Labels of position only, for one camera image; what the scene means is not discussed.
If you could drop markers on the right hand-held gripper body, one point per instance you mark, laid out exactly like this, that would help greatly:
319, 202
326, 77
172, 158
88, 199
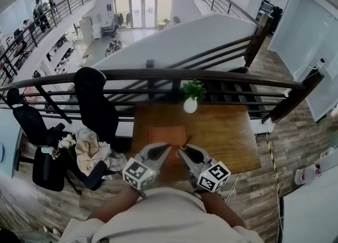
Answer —
214, 177

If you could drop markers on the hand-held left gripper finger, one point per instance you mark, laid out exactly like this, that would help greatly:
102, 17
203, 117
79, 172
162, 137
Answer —
150, 149
162, 160

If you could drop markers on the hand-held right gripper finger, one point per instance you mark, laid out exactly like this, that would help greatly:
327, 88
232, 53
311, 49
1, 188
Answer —
188, 164
206, 157

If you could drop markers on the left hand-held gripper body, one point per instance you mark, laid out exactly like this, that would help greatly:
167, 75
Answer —
138, 174

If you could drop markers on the orange-brown box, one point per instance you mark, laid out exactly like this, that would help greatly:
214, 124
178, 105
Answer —
166, 135

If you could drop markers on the person's left forearm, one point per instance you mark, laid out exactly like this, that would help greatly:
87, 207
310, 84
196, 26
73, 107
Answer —
116, 207

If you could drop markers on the person's right forearm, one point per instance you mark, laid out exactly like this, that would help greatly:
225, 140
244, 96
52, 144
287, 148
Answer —
224, 210

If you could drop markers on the white floor box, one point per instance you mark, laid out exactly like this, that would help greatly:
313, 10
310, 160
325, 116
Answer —
264, 128

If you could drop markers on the person's white shirt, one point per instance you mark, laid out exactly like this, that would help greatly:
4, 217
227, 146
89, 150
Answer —
163, 218

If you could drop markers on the white vase with green plant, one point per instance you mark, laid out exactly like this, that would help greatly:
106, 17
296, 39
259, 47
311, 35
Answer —
190, 106

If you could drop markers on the beige crumpled cloth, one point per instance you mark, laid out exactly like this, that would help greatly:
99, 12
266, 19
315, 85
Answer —
89, 147

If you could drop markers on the yellow black floor tape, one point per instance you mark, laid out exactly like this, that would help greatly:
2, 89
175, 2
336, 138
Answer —
274, 168

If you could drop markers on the black high-back office chair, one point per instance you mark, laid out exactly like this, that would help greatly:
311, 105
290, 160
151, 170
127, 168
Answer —
97, 110
29, 120

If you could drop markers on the dark curved metal railing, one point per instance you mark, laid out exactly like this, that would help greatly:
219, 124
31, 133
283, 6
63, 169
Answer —
158, 74

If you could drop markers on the white flower bouquet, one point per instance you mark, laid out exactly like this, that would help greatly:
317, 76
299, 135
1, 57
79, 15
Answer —
67, 141

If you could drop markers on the white bag with red label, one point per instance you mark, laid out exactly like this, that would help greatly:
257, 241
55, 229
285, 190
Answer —
306, 174

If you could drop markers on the white plastic container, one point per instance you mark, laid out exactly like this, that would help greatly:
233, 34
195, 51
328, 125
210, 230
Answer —
328, 158

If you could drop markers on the dark stair railing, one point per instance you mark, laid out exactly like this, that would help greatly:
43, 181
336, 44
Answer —
257, 41

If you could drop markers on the glass entrance door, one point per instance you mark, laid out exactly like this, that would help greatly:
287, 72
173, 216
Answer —
144, 12

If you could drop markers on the black stairwell railing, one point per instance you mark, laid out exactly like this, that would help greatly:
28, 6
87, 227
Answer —
219, 1

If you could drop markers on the black balcony railing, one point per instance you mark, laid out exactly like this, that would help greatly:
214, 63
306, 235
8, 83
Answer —
66, 4

